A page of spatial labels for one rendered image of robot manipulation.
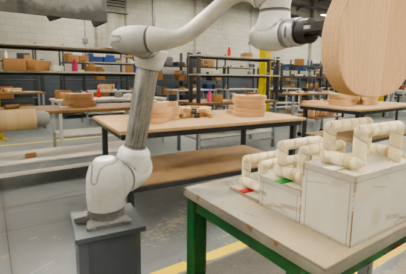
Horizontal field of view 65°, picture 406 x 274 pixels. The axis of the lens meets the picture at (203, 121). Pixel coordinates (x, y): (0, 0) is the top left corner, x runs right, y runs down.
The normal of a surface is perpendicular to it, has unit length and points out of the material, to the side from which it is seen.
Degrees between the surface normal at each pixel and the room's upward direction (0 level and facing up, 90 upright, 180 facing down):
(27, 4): 90
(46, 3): 90
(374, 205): 90
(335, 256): 0
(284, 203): 90
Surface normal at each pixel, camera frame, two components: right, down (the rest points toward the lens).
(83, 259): -0.32, 0.13
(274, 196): -0.84, 0.07
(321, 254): 0.01, -0.99
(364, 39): 0.54, 0.15
